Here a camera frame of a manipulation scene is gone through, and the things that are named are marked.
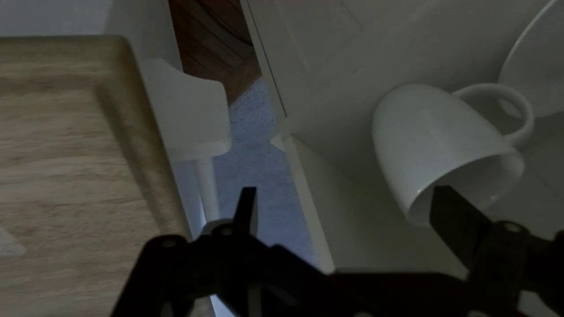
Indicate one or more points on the white wooden shelf unit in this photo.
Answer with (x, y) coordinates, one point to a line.
(341, 71)

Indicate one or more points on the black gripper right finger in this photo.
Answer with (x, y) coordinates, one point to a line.
(500, 264)

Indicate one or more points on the white cart rail bracket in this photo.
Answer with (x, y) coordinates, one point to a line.
(188, 111)

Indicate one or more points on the small plain white plate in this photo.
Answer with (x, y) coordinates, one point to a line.
(540, 58)

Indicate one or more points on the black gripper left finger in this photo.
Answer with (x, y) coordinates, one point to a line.
(235, 275)

